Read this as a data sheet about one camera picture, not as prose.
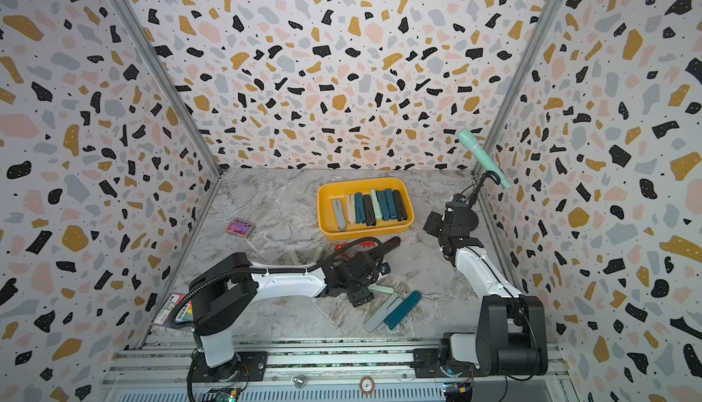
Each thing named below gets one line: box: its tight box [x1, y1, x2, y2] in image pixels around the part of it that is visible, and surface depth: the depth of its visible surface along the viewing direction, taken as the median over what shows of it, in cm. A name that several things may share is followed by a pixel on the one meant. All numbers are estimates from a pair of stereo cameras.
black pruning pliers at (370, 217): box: [362, 194, 377, 226], surface depth 108 cm
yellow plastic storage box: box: [317, 177, 415, 242], surface depth 108 cm
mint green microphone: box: [457, 128, 511, 190], surface depth 86 cm
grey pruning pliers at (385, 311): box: [364, 292, 404, 333], surface depth 83 cm
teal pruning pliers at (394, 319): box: [383, 290, 422, 330], surface depth 85 cm
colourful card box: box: [224, 218, 257, 239], surface depth 102 cm
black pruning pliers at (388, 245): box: [378, 236, 402, 255], surface depth 99 cm
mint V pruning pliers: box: [288, 246, 324, 266], surface depth 96 cm
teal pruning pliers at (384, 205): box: [375, 190, 391, 222], surface depth 109 cm
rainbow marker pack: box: [152, 293, 194, 328], surface depth 83 cm
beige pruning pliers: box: [345, 193, 357, 225], surface depth 109 cm
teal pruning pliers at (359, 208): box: [354, 191, 367, 224], surface depth 108 cm
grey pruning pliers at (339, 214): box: [331, 198, 347, 233], surface depth 107 cm
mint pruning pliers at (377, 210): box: [369, 189, 383, 222], surface depth 108 cm
